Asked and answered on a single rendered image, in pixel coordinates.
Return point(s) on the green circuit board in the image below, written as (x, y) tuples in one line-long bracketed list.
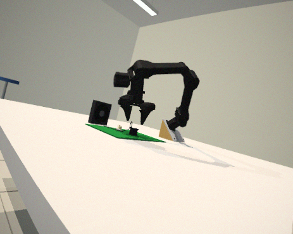
[(125, 134)]

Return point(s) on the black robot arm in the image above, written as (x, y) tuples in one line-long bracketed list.
[(145, 69)]

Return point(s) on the black cable with plug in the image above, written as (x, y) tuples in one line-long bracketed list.
[(133, 131)]

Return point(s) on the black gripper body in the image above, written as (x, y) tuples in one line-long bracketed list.
[(147, 106)]

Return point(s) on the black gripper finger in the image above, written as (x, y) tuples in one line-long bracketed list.
[(144, 115), (127, 110)]

